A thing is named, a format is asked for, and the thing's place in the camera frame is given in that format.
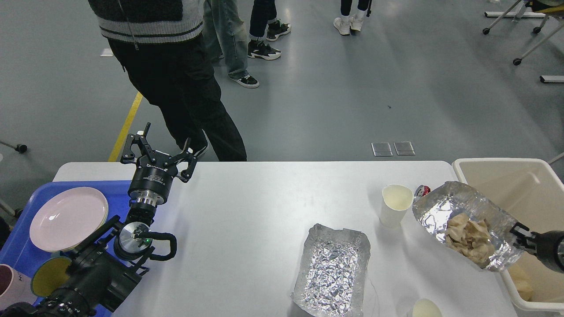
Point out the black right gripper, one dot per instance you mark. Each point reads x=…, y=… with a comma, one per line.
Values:
x=546, y=247

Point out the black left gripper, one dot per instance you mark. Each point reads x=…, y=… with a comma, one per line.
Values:
x=152, y=176

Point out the pink plate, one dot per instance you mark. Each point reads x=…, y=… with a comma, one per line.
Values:
x=55, y=222

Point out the white paper cup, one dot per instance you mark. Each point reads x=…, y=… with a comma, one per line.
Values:
x=396, y=200

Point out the blue-grey mug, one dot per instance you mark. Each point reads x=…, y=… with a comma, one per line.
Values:
x=50, y=276

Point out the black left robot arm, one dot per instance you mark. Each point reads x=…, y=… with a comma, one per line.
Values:
x=165, y=244

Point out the beige plastic bin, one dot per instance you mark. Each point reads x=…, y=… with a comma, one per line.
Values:
x=530, y=190

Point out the crushed red soda can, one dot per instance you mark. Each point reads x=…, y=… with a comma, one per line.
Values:
x=422, y=190

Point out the white lid bottom edge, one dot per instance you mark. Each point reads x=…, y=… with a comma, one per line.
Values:
x=424, y=308

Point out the person in grey sweater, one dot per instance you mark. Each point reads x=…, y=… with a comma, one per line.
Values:
x=159, y=43

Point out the metal floor plate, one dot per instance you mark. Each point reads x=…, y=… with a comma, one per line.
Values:
x=382, y=149
x=404, y=148

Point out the person in olive trousers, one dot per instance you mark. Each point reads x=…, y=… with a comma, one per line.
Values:
x=225, y=36

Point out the blue plastic tray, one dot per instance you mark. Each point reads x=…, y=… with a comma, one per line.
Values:
x=22, y=251

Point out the pink mug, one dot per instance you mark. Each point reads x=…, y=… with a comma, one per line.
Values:
x=14, y=287

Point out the person in dark jeans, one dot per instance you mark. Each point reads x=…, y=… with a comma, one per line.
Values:
x=265, y=26

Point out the aluminium foil tray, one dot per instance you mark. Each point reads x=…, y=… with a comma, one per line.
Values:
x=331, y=277

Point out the person in white sneakers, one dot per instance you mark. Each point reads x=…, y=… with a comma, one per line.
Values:
x=347, y=22

